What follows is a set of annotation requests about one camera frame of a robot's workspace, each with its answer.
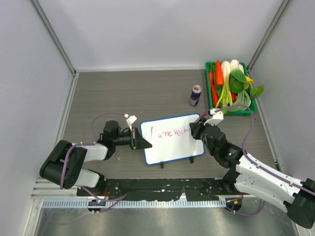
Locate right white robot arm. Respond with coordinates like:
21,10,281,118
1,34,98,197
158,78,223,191
189,118,315,229

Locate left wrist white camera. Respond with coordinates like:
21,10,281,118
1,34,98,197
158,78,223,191
124,114,137,130

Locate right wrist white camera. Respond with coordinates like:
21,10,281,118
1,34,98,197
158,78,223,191
204,108,224,126

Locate blue silver energy drink can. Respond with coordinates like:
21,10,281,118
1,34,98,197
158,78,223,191
189,85,202,107

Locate blue framed whiteboard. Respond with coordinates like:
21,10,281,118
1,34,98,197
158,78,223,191
140,113,205,165

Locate small orange toy carrot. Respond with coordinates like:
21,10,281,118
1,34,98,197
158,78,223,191
209,72,219,108

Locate magenta capped marker pen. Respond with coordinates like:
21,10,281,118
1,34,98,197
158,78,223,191
189,111,208,130

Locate pale green toy beans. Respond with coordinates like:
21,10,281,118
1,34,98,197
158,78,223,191
228,90,251,112

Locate wrist white camera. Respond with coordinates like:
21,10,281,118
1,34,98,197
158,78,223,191
124,114,137,130
204,108,224,126

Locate green toy leafy vegetable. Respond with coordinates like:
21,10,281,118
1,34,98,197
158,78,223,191
229,68,264,100

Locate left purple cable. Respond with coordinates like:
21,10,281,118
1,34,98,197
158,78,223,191
59,112,128,213

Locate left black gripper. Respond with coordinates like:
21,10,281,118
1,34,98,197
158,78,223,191
113,127,152,149

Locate large orange toy carrot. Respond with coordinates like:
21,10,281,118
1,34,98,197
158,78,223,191
216,60,224,86

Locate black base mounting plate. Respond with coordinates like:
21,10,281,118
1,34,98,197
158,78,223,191
87,178,240,202

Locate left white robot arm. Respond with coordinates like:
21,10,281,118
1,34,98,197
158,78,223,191
39,120,152,196

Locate white slotted cable duct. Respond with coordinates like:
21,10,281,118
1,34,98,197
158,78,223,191
42,198,226,209

